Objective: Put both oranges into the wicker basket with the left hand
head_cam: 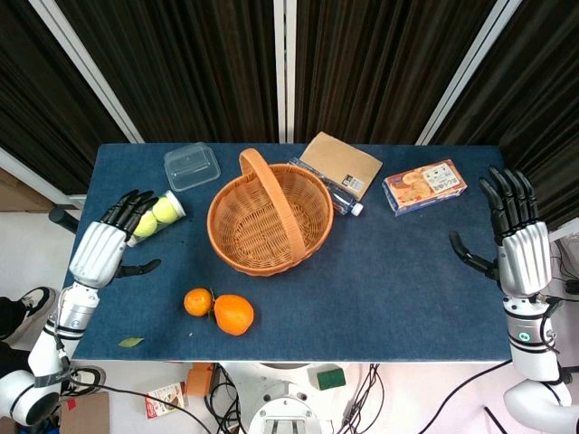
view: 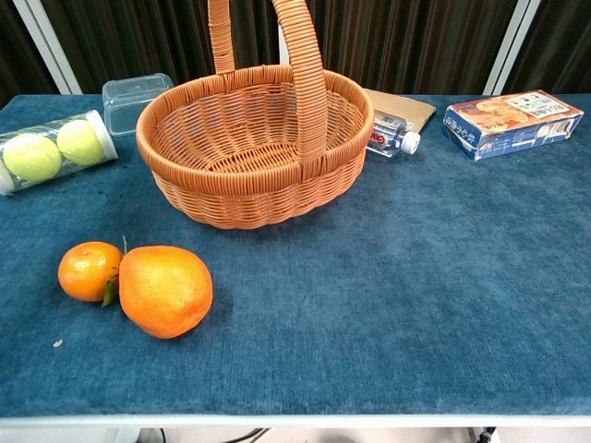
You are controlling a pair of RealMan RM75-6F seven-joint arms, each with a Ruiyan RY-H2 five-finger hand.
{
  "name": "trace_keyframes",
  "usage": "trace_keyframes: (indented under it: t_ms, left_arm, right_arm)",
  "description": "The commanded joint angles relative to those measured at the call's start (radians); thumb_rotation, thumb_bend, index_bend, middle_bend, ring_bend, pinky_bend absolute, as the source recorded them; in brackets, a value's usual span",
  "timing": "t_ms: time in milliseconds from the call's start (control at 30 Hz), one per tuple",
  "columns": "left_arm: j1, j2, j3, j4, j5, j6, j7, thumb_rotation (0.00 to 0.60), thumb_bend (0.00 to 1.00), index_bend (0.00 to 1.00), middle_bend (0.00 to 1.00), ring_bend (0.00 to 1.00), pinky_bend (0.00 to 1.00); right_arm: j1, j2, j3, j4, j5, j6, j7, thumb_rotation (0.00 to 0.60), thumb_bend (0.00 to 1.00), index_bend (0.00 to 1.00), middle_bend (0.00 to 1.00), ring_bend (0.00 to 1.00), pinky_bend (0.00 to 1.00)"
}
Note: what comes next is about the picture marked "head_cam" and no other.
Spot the green block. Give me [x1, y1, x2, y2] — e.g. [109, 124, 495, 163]
[316, 368, 347, 392]

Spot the clear tennis ball tube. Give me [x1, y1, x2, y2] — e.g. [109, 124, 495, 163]
[126, 190, 187, 249]

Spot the black floor cable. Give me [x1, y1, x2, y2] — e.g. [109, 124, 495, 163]
[418, 359, 515, 434]

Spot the yellow tennis ball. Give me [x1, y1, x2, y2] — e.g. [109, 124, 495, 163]
[152, 197, 180, 224]
[133, 211, 158, 239]

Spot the small orange fruit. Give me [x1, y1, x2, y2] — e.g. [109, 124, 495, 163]
[183, 288, 214, 317]

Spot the white low frame bar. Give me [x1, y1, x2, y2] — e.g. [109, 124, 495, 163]
[0, 146, 87, 207]

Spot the clear plastic food container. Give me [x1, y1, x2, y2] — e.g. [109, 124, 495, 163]
[163, 141, 222, 193]

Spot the black cylindrical post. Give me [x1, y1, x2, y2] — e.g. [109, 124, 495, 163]
[48, 207, 81, 235]

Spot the blue felt table cover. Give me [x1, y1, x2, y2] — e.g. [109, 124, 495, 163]
[62, 143, 515, 363]

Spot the brown cardboard sheet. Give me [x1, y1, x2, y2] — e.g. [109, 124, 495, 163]
[60, 392, 111, 434]

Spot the brown cardboard box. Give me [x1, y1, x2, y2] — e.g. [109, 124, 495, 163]
[0, 167, 55, 213]

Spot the large orange fruit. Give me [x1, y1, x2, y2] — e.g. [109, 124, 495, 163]
[213, 294, 255, 337]

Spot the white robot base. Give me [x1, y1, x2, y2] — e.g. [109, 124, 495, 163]
[221, 361, 358, 434]

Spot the white black sneaker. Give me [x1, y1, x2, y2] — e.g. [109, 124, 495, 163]
[13, 286, 57, 335]
[61, 365, 107, 397]

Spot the brown cardboard envelope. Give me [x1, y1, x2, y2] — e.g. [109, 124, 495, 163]
[299, 131, 384, 203]

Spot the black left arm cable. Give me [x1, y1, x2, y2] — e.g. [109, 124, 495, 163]
[53, 334, 214, 434]

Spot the black cable bundle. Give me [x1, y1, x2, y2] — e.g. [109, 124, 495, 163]
[337, 363, 385, 434]

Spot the white vertical frame post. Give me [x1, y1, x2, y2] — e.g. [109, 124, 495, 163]
[273, 0, 298, 144]

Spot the dark pleated curtain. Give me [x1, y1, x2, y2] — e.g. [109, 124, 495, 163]
[293, 0, 498, 146]
[0, 0, 130, 195]
[432, 0, 579, 230]
[53, 0, 278, 144]

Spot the white slanted frame post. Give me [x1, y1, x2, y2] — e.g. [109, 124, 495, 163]
[27, 0, 145, 144]
[415, 0, 526, 146]

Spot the small red white box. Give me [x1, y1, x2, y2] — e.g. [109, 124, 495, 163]
[144, 382, 189, 420]

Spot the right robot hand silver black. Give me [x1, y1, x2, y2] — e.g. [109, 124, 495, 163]
[449, 165, 553, 299]

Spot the clear plastic water bottle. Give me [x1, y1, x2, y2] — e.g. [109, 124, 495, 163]
[289, 156, 365, 217]

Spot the orange wicker basket with handle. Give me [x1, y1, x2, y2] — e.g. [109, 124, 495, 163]
[206, 147, 335, 278]

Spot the orange snack box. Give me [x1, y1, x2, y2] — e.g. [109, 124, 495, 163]
[382, 158, 469, 217]

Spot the orange plastic object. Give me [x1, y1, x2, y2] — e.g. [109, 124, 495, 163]
[185, 363, 214, 399]

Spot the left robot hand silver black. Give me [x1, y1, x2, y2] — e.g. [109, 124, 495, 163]
[68, 189, 163, 290]

